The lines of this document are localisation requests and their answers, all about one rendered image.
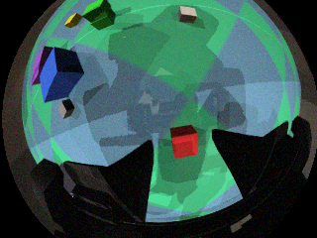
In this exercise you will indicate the blue cube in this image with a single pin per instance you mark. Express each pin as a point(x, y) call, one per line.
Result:
point(60, 74)

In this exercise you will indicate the green block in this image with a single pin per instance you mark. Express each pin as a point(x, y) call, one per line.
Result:
point(97, 10)
point(105, 21)

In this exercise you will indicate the red block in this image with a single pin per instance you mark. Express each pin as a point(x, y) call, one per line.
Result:
point(184, 141)

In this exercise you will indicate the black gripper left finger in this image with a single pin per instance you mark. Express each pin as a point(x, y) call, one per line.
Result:
point(128, 180)

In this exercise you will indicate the purple block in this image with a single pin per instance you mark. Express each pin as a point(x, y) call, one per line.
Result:
point(39, 64)

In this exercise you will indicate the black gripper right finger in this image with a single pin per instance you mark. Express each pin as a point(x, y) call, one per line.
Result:
point(246, 156)

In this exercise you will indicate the small yellow block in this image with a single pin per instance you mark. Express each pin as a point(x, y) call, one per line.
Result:
point(73, 20)

